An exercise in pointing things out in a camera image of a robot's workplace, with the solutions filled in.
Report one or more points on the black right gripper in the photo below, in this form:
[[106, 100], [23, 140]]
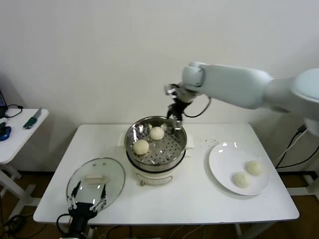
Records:
[[180, 107]]

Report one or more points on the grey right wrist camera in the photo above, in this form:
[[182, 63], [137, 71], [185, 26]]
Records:
[[170, 89]]

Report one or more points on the dark laptop edge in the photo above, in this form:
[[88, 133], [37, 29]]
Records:
[[1, 99]]

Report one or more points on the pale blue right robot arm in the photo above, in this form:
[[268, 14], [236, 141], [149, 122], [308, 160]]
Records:
[[236, 84]]

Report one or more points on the small black device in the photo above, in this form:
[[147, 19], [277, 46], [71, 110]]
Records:
[[2, 125]]

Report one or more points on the round white plate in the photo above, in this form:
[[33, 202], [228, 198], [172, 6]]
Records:
[[224, 159]]

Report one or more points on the perforated steel steamer basket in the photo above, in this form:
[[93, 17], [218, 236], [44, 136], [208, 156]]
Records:
[[177, 139]]

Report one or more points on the white electric cooker base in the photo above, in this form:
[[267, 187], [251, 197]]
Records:
[[154, 178]]

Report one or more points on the white steamed baozi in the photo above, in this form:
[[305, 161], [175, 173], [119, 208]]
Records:
[[157, 133], [141, 147], [254, 168], [241, 179]]

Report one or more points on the blue computer mouse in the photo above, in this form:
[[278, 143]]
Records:
[[5, 134]]

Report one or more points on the round glass pot lid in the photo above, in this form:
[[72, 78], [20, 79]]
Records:
[[112, 171]]

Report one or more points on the white side table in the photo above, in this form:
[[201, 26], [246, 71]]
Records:
[[15, 144]]

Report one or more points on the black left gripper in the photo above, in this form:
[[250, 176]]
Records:
[[82, 211]]

